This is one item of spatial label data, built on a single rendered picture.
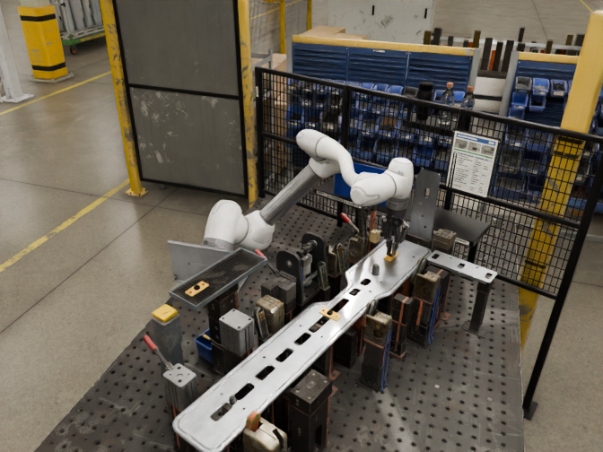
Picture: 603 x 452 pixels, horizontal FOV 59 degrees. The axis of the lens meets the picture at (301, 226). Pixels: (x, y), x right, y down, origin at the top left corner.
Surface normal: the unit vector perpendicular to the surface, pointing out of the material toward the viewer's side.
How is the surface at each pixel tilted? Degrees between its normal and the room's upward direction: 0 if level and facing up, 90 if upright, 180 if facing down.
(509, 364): 0
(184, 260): 90
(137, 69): 91
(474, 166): 90
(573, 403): 0
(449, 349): 0
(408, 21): 90
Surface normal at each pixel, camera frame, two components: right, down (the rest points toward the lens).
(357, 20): -0.32, 0.48
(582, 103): -0.54, 0.38
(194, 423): 0.01, -0.87
